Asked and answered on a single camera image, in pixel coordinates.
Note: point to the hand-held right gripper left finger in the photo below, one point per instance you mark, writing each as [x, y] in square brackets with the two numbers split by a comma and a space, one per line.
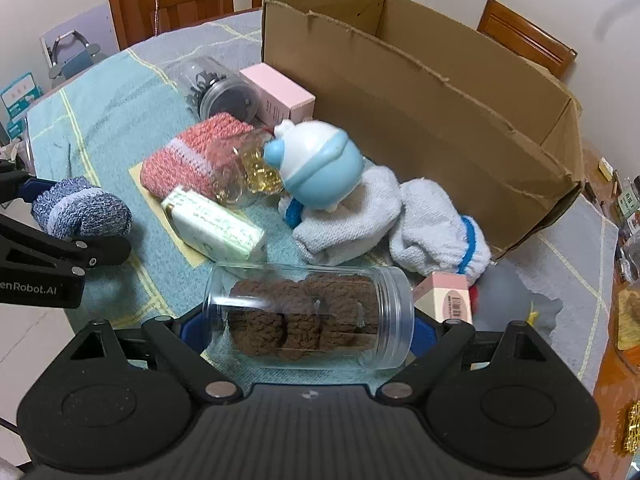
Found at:
[192, 332]

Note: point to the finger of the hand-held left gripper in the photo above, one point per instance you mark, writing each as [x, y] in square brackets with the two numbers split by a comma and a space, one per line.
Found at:
[25, 189]
[75, 255]

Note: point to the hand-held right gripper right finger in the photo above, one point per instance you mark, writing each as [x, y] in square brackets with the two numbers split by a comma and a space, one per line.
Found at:
[425, 332]

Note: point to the pink carton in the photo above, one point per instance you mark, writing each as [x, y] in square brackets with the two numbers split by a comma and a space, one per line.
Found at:
[445, 297]
[280, 92]

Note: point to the blue knit sock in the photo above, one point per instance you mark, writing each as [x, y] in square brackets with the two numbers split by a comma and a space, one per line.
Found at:
[85, 210]

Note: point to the grey sock bundle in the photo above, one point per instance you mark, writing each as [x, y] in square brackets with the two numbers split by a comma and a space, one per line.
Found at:
[435, 230]

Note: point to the clear jar of brown scrunchies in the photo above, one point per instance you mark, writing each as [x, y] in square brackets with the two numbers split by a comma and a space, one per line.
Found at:
[300, 320]

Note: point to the green white tissue packet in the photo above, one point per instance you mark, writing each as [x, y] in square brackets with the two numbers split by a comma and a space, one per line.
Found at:
[215, 225]

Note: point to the pink knit sock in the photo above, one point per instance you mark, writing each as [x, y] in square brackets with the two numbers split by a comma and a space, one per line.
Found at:
[195, 152]

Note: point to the clear bottle of gold capsules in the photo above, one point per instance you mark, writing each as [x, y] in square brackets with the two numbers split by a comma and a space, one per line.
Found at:
[260, 175]

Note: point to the blue white snowman toy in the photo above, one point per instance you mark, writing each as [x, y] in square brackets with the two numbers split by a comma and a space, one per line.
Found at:
[320, 160]

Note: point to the large cardboard box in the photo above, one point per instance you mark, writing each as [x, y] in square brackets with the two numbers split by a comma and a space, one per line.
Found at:
[425, 125]

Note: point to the clear jar of black hair clips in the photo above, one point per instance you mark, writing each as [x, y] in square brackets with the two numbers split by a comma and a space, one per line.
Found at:
[225, 95]

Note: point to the teal white carton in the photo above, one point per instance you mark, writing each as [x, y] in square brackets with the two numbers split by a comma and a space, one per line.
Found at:
[20, 97]

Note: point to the pale yellow paper sheet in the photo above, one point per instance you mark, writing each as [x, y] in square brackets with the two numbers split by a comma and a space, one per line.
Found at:
[146, 196]

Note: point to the blue green checked tablecloth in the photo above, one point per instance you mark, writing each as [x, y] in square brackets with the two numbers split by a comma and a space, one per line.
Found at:
[115, 105]

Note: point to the white fluffy plush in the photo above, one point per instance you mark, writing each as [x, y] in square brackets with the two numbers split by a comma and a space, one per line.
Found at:
[350, 220]

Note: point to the grey plastic device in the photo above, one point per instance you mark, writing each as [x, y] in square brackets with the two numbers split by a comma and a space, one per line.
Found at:
[75, 57]

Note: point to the gold box with blister packs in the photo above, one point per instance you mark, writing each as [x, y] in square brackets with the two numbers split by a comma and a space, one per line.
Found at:
[629, 320]

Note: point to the gold ornament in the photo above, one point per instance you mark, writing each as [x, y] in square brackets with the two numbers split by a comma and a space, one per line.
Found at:
[630, 430]

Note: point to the dark jar with green label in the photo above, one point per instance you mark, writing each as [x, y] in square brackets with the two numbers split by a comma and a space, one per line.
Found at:
[629, 205]

